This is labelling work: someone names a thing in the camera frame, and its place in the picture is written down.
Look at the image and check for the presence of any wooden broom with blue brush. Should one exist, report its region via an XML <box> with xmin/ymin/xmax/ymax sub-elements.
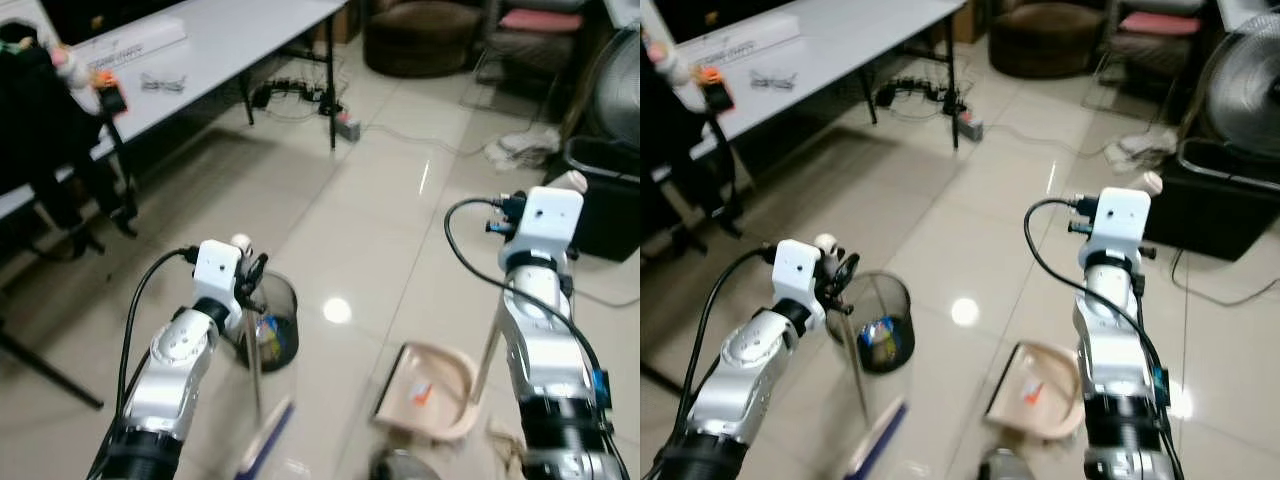
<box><xmin>814</xmin><ymin>233</ymin><xmax>910</xmax><ymax>480</ymax></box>
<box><xmin>231</xmin><ymin>233</ymin><xmax>298</xmax><ymax>480</ymax></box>

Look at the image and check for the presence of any beige dustpan with long handle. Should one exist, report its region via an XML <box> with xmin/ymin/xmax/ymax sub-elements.
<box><xmin>373</xmin><ymin>170</ymin><xmax>589</xmax><ymax>444</ymax></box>
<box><xmin>984</xmin><ymin>171</ymin><xmax>1165</xmax><ymax>444</ymax></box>

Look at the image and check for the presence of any grey floor fan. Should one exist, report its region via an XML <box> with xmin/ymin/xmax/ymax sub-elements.
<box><xmin>1193</xmin><ymin>26</ymin><xmax>1280</xmax><ymax>163</ymax></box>
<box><xmin>560</xmin><ymin>28</ymin><xmax>641</xmax><ymax>153</ymax></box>

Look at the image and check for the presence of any black box bin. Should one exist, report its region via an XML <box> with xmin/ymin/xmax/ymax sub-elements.
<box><xmin>563</xmin><ymin>136</ymin><xmax>641</xmax><ymax>264</ymax></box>
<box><xmin>1143</xmin><ymin>138</ymin><xmax>1280</xmax><ymax>264</ymax></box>

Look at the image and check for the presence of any white crumpled cloth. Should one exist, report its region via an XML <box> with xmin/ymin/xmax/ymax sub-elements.
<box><xmin>1104</xmin><ymin>128</ymin><xmax>1178</xmax><ymax>171</ymax></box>
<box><xmin>484</xmin><ymin>128</ymin><xmax>562</xmax><ymax>171</ymax></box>

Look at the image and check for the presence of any black stand leg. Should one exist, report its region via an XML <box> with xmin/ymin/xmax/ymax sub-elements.
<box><xmin>640</xmin><ymin>362</ymin><xmax>684</xmax><ymax>398</ymax></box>
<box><xmin>0</xmin><ymin>318</ymin><xmax>107</xmax><ymax>412</ymax></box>

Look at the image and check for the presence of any black power strip with plugs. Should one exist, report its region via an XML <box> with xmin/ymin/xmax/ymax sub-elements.
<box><xmin>874</xmin><ymin>76</ymin><xmax>953</xmax><ymax>111</ymax></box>
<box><xmin>251</xmin><ymin>78</ymin><xmax>333</xmax><ymax>111</ymax></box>

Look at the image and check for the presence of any black hanging jacket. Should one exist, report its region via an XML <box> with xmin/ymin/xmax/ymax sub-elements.
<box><xmin>640</xmin><ymin>55</ymin><xmax>749</xmax><ymax>256</ymax></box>
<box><xmin>0</xmin><ymin>28</ymin><xmax>139</xmax><ymax>259</ymax></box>

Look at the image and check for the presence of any orange and black device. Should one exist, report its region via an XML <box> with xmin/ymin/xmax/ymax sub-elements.
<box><xmin>92</xmin><ymin>68</ymin><xmax>130</xmax><ymax>115</ymax></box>
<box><xmin>698</xmin><ymin>64</ymin><xmax>738</xmax><ymax>111</ymax></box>

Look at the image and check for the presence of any white folding table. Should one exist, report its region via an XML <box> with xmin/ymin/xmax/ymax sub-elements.
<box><xmin>0</xmin><ymin>0</ymin><xmax>348</xmax><ymax>223</ymax></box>
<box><xmin>640</xmin><ymin>0</ymin><xmax>969</xmax><ymax>186</ymax></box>

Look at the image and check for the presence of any grey robot foot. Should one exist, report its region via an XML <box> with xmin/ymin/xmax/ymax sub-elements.
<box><xmin>978</xmin><ymin>449</ymin><xmax>1033</xmax><ymax>480</ymax></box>
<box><xmin>368</xmin><ymin>449</ymin><xmax>433</xmax><ymax>480</ymax></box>

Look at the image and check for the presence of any small pale toy figure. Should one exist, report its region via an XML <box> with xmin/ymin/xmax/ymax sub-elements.
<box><xmin>644</xmin><ymin>38</ymin><xmax>693</xmax><ymax>87</ymax></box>
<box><xmin>48</xmin><ymin>42</ymin><xmax>93</xmax><ymax>93</ymax></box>

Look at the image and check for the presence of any long white box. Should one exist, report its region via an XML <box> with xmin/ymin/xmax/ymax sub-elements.
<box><xmin>678</xmin><ymin>14</ymin><xmax>813</xmax><ymax>71</ymax></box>
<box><xmin>72</xmin><ymin>16</ymin><xmax>190</xmax><ymax>68</ymax></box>

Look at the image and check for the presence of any chair with pink cushion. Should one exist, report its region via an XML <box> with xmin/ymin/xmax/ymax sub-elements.
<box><xmin>474</xmin><ymin>0</ymin><xmax>613</xmax><ymax>89</ymax></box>
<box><xmin>1092</xmin><ymin>0</ymin><xmax>1219</xmax><ymax>87</ymax></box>

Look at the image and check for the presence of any brown round ottoman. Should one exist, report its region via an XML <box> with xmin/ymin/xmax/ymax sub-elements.
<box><xmin>987</xmin><ymin>0</ymin><xmax>1107</xmax><ymax>80</ymax></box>
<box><xmin>362</xmin><ymin>0</ymin><xmax>485</xmax><ymax>80</ymax></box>

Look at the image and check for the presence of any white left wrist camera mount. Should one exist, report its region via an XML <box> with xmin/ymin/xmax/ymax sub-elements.
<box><xmin>192</xmin><ymin>240</ymin><xmax>244</xmax><ymax>306</ymax></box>
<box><xmin>772</xmin><ymin>239</ymin><xmax>826</xmax><ymax>307</ymax></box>

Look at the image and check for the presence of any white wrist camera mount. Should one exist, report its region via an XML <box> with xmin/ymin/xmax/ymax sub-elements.
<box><xmin>513</xmin><ymin>186</ymin><xmax>585</xmax><ymax>263</ymax></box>
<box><xmin>1094</xmin><ymin>186</ymin><xmax>1153</xmax><ymax>257</ymax></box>
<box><xmin>772</xmin><ymin>239</ymin><xmax>826</xmax><ymax>307</ymax></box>
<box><xmin>192</xmin><ymin>240</ymin><xmax>244</xmax><ymax>306</ymax></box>

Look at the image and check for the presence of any black wire mesh waste basket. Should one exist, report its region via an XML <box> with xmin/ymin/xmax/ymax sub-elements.
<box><xmin>235</xmin><ymin>271</ymin><xmax>300</xmax><ymax>373</ymax></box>
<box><xmin>827</xmin><ymin>271</ymin><xmax>914</xmax><ymax>375</ymax></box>

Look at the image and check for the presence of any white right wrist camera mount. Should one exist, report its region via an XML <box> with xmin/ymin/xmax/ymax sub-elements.
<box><xmin>1094</xmin><ymin>186</ymin><xmax>1153</xmax><ymax>257</ymax></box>
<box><xmin>513</xmin><ymin>186</ymin><xmax>585</xmax><ymax>263</ymax></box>

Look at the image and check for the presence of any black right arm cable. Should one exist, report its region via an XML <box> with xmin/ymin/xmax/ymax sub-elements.
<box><xmin>444</xmin><ymin>194</ymin><xmax>615</xmax><ymax>480</ymax></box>
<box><xmin>1023</xmin><ymin>196</ymin><xmax>1187</xmax><ymax>480</ymax></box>

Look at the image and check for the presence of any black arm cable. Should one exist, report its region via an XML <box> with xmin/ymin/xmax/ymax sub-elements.
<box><xmin>116</xmin><ymin>246</ymin><xmax>202</xmax><ymax>426</ymax></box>
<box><xmin>444</xmin><ymin>194</ymin><xmax>615</xmax><ymax>480</ymax></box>
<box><xmin>678</xmin><ymin>246</ymin><xmax>782</xmax><ymax>473</ymax></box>
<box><xmin>1023</xmin><ymin>196</ymin><xmax>1187</xmax><ymax>480</ymax></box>

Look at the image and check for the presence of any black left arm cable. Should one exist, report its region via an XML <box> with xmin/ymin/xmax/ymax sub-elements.
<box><xmin>678</xmin><ymin>246</ymin><xmax>782</xmax><ymax>473</ymax></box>
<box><xmin>116</xmin><ymin>246</ymin><xmax>202</xmax><ymax>426</ymax></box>

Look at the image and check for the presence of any white floor cable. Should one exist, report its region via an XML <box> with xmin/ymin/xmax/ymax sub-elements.
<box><xmin>982</xmin><ymin>122</ymin><xmax>1113</xmax><ymax>159</ymax></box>
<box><xmin>358</xmin><ymin>122</ymin><xmax>493</xmax><ymax>159</ymax></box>

